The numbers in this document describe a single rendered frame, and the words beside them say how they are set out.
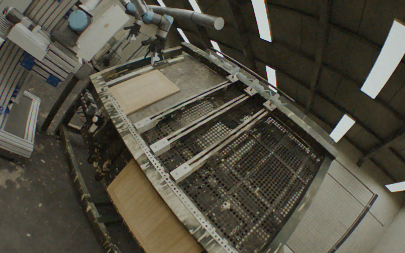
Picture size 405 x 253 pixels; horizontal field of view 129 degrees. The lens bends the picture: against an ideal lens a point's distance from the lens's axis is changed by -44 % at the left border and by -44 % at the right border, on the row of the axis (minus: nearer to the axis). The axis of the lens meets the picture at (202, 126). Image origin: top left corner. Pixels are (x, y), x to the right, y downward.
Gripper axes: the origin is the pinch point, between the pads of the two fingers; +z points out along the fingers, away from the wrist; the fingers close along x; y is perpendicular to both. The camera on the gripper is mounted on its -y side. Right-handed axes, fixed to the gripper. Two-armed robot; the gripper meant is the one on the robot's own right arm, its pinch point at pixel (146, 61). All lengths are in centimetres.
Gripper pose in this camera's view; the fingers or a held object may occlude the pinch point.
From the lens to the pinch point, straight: 127.1
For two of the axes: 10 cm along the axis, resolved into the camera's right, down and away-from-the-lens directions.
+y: 6.7, 0.0, 7.4
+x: -6.0, -5.8, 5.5
